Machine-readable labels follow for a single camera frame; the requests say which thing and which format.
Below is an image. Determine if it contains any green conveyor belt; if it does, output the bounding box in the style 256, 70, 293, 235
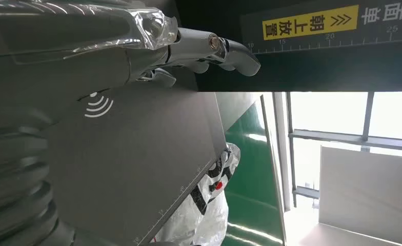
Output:
220, 95, 287, 246

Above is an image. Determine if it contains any white courier package black print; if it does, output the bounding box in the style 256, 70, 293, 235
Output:
153, 142, 242, 246

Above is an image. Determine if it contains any yellow warning label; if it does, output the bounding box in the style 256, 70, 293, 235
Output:
262, 4, 359, 42

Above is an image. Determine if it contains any black inbound scanner machine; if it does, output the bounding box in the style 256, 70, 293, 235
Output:
43, 0, 402, 246

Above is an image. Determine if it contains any grey window frame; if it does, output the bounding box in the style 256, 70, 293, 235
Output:
272, 91, 402, 210

